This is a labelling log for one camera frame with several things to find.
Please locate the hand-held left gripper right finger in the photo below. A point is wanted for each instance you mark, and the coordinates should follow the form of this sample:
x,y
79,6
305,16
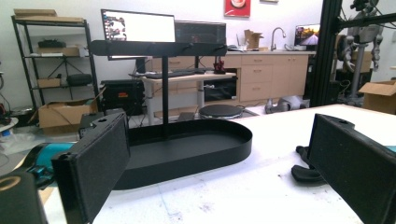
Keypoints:
x,y
358,168

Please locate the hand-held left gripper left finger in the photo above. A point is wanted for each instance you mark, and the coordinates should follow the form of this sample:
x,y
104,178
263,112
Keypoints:
x,y
93,168

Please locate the black stand with oval tray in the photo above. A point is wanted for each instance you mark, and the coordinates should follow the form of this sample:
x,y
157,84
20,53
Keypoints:
x,y
186,155

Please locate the teal and black device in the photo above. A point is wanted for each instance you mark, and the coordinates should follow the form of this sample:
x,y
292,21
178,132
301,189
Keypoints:
x,y
46,155

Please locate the large open cardboard box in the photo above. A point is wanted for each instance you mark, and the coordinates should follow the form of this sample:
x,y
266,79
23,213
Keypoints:
x,y
379,96

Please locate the black equipment case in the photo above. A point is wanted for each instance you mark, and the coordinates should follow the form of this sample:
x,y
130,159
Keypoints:
x,y
123,95

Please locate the black bag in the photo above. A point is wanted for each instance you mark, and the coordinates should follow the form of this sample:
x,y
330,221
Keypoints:
x,y
79,80

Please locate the grey robot part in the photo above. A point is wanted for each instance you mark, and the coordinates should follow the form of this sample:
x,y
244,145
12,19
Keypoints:
x,y
289,104

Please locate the small closed cardboard box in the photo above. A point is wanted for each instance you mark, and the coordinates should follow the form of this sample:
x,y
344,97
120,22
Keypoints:
x,y
49,82

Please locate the black metal shelf rack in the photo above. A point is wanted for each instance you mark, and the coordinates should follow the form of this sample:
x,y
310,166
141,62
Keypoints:
x,y
90,62

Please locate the black keyboard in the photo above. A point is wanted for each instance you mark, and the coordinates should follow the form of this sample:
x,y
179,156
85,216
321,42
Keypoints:
x,y
169,74

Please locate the beige kitchen cabinets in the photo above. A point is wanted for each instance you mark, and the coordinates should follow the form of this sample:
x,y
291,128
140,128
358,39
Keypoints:
x,y
274,74

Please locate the light wooden standing desk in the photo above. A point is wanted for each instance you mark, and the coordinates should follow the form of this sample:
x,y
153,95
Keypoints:
x,y
186,78

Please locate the grey humanoid robot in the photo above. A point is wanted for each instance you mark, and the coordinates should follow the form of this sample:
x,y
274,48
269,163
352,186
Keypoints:
x,y
361,34

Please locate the round black stool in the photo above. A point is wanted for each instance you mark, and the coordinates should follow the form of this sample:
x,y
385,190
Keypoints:
x,y
220,111

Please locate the small monitor with road picture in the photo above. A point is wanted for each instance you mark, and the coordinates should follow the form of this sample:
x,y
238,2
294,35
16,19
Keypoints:
x,y
307,34

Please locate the large bright computer monitor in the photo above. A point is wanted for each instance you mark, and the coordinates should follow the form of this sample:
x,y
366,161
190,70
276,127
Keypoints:
x,y
140,26

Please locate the silver kitchen faucet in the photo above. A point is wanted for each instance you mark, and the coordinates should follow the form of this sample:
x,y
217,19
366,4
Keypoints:
x,y
274,37

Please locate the flat cardboard boxes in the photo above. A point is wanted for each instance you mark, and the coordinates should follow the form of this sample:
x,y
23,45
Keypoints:
x,y
40,15

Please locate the red and black figure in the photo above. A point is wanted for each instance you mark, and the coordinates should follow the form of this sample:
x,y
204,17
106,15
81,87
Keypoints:
x,y
219,67

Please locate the small torn cardboard box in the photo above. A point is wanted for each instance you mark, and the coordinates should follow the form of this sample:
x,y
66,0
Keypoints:
x,y
252,39

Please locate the dark computer monitor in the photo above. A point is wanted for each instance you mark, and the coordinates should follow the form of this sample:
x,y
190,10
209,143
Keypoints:
x,y
200,31

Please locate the black aluminium frame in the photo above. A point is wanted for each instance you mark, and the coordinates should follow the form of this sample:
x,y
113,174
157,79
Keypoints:
x,y
323,53

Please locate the red wall poster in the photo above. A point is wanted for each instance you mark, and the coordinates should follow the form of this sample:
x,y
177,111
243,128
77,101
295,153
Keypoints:
x,y
237,7

